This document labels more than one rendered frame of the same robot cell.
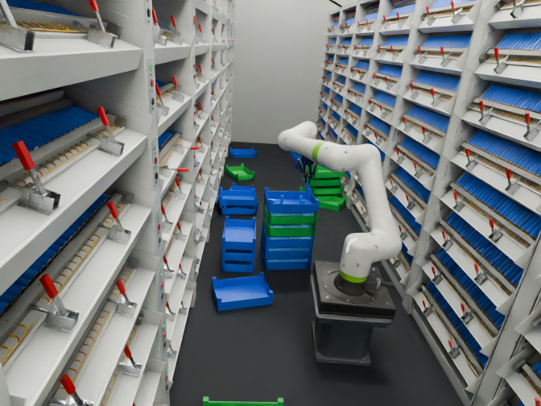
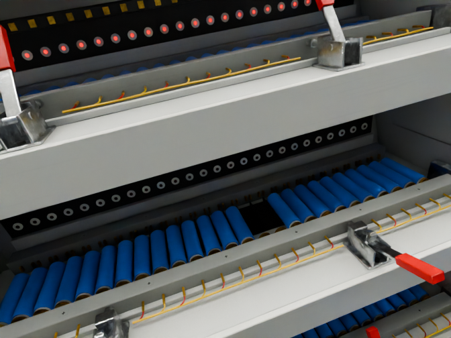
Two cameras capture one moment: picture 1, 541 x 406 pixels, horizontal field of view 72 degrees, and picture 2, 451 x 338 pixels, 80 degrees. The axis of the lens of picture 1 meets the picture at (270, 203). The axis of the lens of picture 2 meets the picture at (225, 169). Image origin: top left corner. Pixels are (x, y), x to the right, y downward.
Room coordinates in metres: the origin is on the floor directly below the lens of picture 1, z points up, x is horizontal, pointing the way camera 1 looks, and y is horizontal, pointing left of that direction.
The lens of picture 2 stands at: (1.25, 0.13, 1.08)
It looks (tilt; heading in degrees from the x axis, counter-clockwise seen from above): 12 degrees down; 84
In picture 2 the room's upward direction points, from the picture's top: 14 degrees counter-clockwise
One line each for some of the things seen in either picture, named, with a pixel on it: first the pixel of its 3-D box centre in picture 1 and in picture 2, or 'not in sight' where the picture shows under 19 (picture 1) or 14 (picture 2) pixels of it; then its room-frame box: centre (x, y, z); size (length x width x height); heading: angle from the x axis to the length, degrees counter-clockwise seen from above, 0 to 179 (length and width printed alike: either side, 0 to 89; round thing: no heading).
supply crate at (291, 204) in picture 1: (291, 199); not in sight; (2.11, -0.12, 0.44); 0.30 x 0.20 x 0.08; 101
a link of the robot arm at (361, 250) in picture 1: (359, 255); not in sight; (1.41, -0.40, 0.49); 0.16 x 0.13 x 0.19; 120
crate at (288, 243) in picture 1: (287, 234); not in sight; (2.11, -0.12, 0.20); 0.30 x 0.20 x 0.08; 101
